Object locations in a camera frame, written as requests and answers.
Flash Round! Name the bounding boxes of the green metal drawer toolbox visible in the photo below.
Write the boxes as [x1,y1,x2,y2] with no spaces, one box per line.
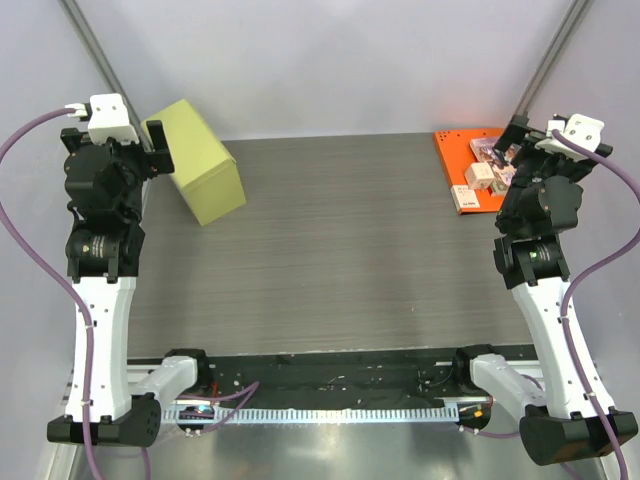
[147,99,246,226]

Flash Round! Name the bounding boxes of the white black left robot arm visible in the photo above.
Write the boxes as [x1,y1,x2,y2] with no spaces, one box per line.
[47,120,213,448]

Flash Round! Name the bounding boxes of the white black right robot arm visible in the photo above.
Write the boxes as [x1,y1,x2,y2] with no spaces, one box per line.
[451,114,639,466]

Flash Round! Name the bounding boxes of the small beige cube box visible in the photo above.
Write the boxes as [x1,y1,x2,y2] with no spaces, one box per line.
[464,162,495,190]

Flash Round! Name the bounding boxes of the orange flat tray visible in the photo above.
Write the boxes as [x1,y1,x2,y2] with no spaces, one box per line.
[433,128,503,215]

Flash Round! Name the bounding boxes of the white red small box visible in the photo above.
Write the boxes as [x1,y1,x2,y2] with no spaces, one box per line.
[450,185,481,213]

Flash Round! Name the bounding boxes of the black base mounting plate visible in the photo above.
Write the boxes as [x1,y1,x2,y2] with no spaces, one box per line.
[199,352,494,409]

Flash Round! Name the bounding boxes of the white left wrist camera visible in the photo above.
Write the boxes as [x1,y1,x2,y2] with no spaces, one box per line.
[66,93,140,145]

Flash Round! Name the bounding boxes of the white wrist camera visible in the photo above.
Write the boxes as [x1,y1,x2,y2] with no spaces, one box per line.
[534,114,605,161]
[66,93,140,145]

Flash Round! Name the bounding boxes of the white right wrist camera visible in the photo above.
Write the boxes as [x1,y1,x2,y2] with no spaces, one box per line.
[534,114,605,161]

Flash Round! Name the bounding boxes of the left aluminium corner post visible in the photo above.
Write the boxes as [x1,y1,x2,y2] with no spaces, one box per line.
[58,0,140,130]

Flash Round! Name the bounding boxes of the aluminium corner post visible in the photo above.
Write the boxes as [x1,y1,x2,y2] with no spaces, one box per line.
[58,0,140,130]
[514,0,594,117]

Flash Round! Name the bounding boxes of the right aluminium corner post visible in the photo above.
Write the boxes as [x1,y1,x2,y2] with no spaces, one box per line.
[514,0,594,117]

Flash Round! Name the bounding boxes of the white slotted cable duct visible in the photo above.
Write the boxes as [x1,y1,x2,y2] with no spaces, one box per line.
[164,405,460,425]

